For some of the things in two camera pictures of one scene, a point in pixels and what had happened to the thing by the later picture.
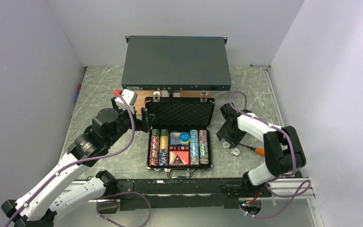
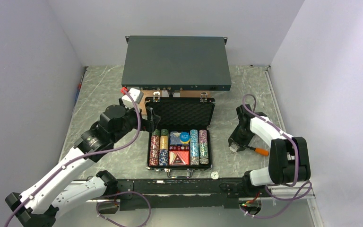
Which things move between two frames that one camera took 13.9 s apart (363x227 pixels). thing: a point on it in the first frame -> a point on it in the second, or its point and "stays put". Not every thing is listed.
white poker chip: [226, 144] -> [214, 175]
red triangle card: [179, 158] stays put
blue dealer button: [184, 137] stays put
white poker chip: [203, 161] stays put
